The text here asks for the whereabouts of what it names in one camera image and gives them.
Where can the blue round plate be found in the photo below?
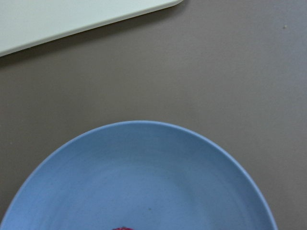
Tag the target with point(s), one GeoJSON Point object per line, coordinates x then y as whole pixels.
{"type": "Point", "coordinates": [142, 175]}

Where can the red strawberry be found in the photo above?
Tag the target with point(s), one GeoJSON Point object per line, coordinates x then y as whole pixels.
{"type": "Point", "coordinates": [123, 228]}

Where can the cream rabbit tray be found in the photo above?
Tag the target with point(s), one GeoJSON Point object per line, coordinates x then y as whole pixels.
{"type": "Point", "coordinates": [27, 23]}

